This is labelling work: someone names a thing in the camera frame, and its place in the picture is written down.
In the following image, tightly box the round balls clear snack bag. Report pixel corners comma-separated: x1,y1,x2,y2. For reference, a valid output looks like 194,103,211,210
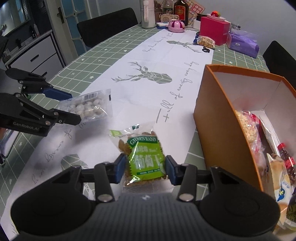
57,89,113,123

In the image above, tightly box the green raisin snack bag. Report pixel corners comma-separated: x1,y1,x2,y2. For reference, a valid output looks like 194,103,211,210
109,121,167,187

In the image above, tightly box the peanut snack clear bag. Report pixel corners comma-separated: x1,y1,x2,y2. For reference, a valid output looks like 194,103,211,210
235,110,262,156

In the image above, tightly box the white stick snack bag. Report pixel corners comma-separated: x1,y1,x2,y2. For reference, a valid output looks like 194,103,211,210
259,114,280,156

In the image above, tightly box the white drawer cabinet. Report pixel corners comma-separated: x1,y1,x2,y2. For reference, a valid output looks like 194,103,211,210
5,31,65,79

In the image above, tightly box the black chair far side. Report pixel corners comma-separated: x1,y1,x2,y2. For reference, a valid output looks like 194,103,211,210
77,8,138,48

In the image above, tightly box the black chair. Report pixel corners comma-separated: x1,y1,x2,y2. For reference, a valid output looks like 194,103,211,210
263,41,296,89
77,8,138,48

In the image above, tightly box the red white snack packet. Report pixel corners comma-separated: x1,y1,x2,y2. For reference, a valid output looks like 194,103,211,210
251,113,267,153

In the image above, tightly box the orange cardboard box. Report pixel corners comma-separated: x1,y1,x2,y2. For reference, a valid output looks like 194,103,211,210
193,64,296,232

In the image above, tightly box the white deer table runner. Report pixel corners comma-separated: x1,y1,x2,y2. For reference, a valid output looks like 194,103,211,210
1,30,213,240

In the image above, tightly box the bread snack bag blue label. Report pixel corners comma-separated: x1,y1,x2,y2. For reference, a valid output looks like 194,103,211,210
267,154,292,229

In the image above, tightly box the small red cola bottle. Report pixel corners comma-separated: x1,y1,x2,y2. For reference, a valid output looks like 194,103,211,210
277,143,295,186

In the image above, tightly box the dark green snack packet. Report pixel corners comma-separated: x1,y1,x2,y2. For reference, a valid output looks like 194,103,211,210
286,189,296,222

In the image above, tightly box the white tall bottle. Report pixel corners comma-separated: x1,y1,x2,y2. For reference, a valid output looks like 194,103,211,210
139,0,156,29

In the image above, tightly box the beige small radio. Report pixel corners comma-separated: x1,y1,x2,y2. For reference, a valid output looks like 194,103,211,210
160,14,179,23

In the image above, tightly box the small nut snack bag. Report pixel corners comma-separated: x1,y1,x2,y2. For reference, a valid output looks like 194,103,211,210
197,36,215,49

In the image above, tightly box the pink round container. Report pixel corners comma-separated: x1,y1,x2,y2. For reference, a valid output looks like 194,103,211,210
168,20,185,33

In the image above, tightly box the purple tissue pack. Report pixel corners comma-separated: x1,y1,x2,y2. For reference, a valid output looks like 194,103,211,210
226,30,260,59

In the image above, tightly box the black chair right side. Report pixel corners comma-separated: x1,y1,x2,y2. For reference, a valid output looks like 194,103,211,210
263,41,296,89

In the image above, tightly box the magenta gift box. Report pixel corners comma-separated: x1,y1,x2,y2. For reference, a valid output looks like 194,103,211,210
200,16,230,46

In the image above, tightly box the dark brown liquor bottle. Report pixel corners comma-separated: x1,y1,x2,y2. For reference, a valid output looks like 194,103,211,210
174,0,189,26

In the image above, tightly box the patterned dot card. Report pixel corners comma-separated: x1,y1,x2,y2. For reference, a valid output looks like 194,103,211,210
185,0,205,25

